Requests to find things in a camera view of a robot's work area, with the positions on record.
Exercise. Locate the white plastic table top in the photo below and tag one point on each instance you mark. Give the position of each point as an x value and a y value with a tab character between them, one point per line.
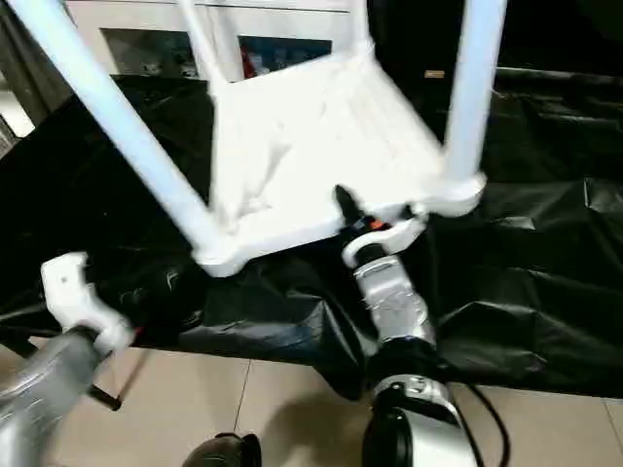
316	146

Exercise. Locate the white plastic table leg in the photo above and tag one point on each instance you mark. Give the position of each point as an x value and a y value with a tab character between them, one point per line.
472	97
126	121
204	44
360	24

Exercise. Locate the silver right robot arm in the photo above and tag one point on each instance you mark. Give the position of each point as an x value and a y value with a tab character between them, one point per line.
394	301

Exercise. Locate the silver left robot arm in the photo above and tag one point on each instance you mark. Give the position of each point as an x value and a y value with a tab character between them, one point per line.
39	384

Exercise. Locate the black metal stand leg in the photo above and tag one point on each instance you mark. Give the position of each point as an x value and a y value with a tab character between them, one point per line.
107	400

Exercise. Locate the black mat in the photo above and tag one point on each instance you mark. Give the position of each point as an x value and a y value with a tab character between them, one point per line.
535	267

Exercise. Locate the black cabinet gold label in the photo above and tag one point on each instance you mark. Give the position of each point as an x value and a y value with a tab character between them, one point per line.
418	39

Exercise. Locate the white glass-door cabinet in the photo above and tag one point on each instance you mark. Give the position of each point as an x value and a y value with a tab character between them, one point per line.
282	22

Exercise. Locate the black side table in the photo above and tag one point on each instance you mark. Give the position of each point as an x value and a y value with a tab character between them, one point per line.
560	75

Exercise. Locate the grey curtain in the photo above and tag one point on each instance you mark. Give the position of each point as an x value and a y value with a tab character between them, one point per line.
34	73

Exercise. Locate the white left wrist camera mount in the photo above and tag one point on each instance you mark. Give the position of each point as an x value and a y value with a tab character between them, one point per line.
68	287

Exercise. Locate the grey door frame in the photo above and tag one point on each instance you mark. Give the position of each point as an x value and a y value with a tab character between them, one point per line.
14	112

